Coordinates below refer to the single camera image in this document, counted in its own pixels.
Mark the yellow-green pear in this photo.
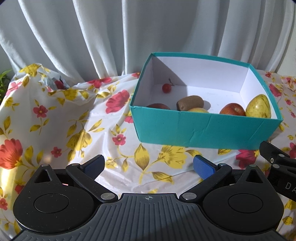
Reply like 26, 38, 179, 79
245, 94, 271, 118

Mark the green plant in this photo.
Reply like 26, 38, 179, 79
0, 69, 12, 103

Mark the red cherry tomato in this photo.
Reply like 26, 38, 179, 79
162, 83, 171, 93

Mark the teal cardboard box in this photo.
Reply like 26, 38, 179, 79
130, 52, 282, 150

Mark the yellow fruit in box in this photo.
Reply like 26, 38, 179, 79
188, 108, 208, 113

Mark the small red fruit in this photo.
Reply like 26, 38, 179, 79
147, 103, 170, 110

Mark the white curtain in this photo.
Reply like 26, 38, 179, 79
1, 1, 295, 83

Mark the red apple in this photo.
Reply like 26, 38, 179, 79
220, 103, 246, 116

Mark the brown kiwi fruit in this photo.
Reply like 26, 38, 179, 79
176, 95, 204, 111

